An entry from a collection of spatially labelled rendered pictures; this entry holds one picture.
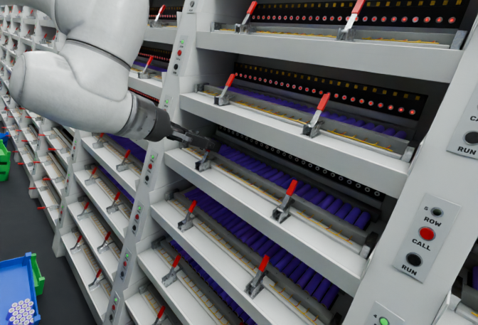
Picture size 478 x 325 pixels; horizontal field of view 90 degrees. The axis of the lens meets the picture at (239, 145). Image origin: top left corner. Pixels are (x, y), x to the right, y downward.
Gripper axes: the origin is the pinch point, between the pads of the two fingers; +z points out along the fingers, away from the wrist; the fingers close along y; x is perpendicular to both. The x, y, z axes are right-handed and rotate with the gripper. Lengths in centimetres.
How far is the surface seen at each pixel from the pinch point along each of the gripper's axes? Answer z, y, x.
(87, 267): 16, -56, -80
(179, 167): 0.2, -7.4, -10.3
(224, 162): 4.9, 3.7, -3.2
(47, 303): 5, -57, -97
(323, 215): 4.8, 33.7, -2.9
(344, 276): 0.1, 42.2, -10.0
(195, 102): -3.5, -8.0, 9.0
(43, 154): 11, -156, -61
